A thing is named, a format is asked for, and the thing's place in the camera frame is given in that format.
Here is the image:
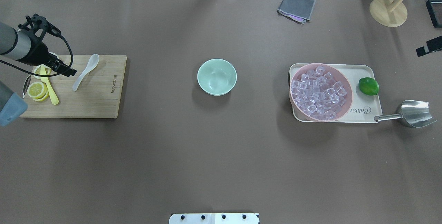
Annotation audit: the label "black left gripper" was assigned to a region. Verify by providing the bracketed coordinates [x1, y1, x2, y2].
[23, 43, 77, 77]

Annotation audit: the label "white plastic spoon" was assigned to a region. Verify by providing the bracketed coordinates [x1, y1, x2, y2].
[72, 54, 99, 92]

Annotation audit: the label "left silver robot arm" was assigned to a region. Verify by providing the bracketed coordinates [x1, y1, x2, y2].
[0, 15, 76, 127]

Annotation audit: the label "metal ice scoop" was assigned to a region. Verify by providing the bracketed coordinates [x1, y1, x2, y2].
[374, 100, 437, 128]

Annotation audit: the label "pink bowl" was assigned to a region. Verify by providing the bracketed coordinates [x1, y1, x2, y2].
[289, 63, 353, 123]

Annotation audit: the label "clear ice cubes pile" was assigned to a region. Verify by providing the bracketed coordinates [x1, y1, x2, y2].
[291, 66, 347, 120]

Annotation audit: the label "mint green bowl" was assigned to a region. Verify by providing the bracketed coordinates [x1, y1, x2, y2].
[197, 58, 237, 96]

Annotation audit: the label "lemon slices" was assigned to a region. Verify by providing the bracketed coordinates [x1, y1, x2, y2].
[26, 65, 52, 102]

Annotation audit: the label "yellow plastic knife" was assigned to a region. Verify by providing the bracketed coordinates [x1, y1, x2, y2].
[40, 65, 59, 105]

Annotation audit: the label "wooden cutting board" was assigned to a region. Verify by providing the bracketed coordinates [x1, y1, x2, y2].
[21, 55, 127, 119]

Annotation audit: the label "wooden cup tree stand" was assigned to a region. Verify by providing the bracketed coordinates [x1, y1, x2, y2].
[369, 0, 408, 27]

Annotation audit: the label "green lime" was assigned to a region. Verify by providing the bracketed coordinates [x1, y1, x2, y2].
[358, 77, 380, 95]

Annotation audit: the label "cream plastic tray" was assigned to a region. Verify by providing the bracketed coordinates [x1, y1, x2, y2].
[289, 63, 383, 123]

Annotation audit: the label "grey folded cloth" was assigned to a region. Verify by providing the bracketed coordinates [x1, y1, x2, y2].
[277, 0, 316, 24]

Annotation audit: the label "left camera cable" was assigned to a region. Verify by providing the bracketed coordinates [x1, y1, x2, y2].
[0, 35, 74, 78]

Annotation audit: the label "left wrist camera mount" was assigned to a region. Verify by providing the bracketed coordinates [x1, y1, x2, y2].
[17, 13, 62, 42]

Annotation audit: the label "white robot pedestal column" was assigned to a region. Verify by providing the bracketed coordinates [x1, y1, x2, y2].
[169, 213, 260, 224]

